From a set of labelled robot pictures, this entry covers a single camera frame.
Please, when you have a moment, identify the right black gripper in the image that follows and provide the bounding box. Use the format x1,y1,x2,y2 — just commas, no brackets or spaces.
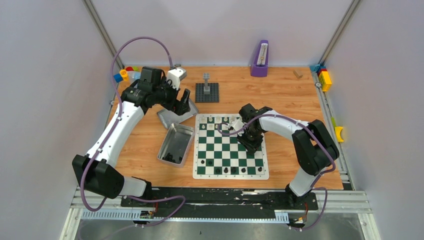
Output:
236,127,263,156

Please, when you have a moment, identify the green white chess mat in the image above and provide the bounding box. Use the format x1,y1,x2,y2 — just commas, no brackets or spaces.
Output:
192,113,270,180

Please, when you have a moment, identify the metal tin with black pieces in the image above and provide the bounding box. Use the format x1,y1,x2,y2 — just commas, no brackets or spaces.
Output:
157,123,195,168

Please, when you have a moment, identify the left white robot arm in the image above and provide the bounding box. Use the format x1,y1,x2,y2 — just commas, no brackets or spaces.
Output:
72,66,190,207

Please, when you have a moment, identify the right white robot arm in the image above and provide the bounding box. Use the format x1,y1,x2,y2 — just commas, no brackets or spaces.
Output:
229,103,340,209

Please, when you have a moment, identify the metal tin lid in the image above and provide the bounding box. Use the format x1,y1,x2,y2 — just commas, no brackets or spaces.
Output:
156,99,199,129

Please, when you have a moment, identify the dark grey lego baseplate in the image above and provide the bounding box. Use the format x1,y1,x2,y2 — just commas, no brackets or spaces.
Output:
195,83,220,103

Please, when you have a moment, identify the grey lego tower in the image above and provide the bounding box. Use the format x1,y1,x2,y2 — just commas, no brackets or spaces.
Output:
203,72,211,95

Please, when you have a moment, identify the translucent blue plastic container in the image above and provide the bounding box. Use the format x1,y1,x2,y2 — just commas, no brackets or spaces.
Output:
127,71,141,84

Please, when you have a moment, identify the colourful toy blocks left corner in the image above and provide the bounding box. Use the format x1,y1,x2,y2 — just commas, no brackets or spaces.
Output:
113,66,139,83

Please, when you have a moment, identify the purple metronome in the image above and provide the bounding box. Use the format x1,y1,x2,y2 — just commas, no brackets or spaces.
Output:
250,40,269,78

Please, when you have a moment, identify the small wooden block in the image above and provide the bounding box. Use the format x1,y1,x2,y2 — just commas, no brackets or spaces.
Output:
293,69,303,79

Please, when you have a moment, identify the yellow curved toy piece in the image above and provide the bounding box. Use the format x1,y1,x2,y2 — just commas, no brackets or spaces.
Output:
334,126,344,143

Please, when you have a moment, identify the yellow toy block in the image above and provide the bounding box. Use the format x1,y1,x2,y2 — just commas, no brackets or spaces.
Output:
318,71,332,92

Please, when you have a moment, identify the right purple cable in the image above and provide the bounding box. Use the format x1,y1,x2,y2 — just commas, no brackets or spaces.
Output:
216,114,337,232

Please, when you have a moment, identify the purple cable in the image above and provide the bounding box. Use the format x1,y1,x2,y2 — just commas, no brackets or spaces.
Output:
216,114,337,232
76,36,186,240

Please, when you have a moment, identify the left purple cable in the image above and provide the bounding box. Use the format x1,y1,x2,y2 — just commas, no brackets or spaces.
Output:
76,36,186,240

